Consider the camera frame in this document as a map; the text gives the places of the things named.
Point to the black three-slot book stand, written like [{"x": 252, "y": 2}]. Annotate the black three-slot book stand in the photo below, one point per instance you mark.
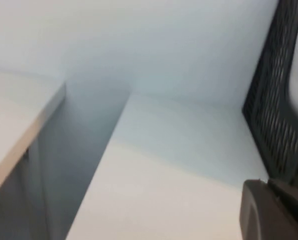
[{"x": 271, "y": 100}]

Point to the white side table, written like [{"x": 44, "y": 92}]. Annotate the white side table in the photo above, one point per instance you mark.
[{"x": 14, "y": 112}]

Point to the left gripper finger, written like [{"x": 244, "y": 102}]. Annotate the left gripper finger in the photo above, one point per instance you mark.
[{"x": 276, "y": 215}]

